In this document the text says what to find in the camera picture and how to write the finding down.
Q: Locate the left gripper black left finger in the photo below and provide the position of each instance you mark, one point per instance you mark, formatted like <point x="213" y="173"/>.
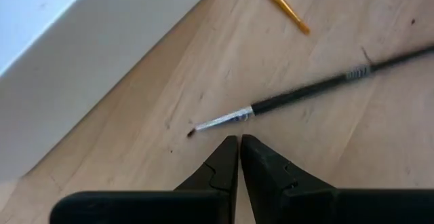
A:
<point x="220" y="183"/>

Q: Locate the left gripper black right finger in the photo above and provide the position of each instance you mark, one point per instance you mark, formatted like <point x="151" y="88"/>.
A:
<point x="268" y="180"/>

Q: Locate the black paintbrush gold ferrule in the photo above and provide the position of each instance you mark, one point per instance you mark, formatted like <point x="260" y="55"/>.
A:
<point x="285" y="5"/>

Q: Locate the white plastic bin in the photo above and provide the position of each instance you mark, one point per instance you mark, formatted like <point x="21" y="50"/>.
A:
<point x="68" y="64"/>

